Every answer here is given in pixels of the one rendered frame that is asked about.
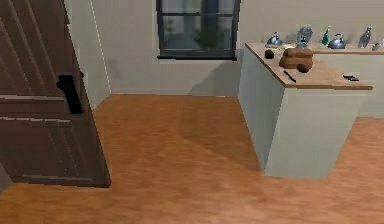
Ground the dark framed window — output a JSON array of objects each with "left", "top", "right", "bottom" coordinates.
[{"left": 155, "top": 0, "right": 242, "bottom": 62}]

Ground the black knife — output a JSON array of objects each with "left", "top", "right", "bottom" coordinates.
[{"left": 282, "top": 69, "right": 297, "bottom": 84}]

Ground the white wood-topped kitchen counter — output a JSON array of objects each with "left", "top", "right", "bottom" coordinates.
[{"left": 237, "top": 41, "right": 384, "bottom": 180}]

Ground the brown bread loaf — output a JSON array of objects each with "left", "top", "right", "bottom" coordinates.
[{"left": 278, "top": 47, "right": 315, "bottom": 70}]

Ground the silver toaster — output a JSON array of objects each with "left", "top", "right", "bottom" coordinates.
[{"left": 295, "top": 26, "right": 314, "bottom": 49}]

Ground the dark brown room door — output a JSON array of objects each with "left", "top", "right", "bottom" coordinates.
[{"left": 0, "top": 0, "right": 112, "bottom": 189}]

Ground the large silver kettle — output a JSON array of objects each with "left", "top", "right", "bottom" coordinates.
[{"left": 327, "top": 32, "right": 347, "bottom": 50}]

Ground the silver pitcher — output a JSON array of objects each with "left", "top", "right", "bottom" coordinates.
[{"left": 357, "top": 26, "right": 373, "bottom": 49}]

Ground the small silver utensil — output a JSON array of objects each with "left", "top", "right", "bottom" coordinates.
[{"left": 371, "top": 38, "right": 384, "bottom": 52}]

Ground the black door handle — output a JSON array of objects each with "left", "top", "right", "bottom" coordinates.
[{"left": 55, "top": 73, "right": 85, "bottom": 115}]

